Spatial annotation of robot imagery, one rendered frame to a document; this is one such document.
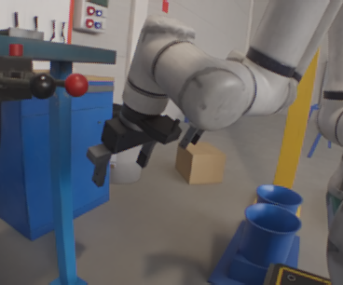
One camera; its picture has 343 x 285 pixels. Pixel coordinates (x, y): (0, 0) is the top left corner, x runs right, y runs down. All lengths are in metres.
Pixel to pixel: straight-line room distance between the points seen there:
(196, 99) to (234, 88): 0.05
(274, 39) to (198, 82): 0.16
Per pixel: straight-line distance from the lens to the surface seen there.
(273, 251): 1.36
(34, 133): 1.49
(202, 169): 2.50
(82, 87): 0.39
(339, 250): 0.20
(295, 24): 0.43
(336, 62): 0.97
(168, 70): 0.37
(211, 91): 0.32
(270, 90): 0.44
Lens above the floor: 1.00
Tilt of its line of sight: 15 degrees down
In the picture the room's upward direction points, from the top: 6 degrees clockwise
